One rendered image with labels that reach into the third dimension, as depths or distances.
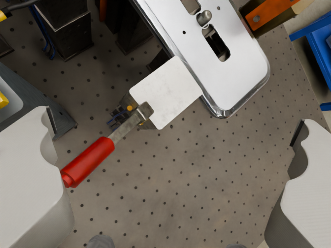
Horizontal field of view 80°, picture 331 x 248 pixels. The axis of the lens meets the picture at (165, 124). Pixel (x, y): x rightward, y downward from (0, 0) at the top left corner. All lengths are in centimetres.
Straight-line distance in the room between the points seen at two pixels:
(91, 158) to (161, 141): 47
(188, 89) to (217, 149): 48
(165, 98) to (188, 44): 14
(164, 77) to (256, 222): 75
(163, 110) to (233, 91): 18
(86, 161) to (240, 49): 36
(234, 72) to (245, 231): 64
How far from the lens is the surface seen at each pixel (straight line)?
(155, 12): 39
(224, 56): 44
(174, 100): 28
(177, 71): 29
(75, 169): 19
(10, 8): 37
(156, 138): 65
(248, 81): 44
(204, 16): 40
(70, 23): 50
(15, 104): 19
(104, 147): 21
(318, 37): 227
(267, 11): 49
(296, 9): 49
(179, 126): 68
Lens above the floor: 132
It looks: 70 degrees down
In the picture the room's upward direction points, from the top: 84 degrees clockwise
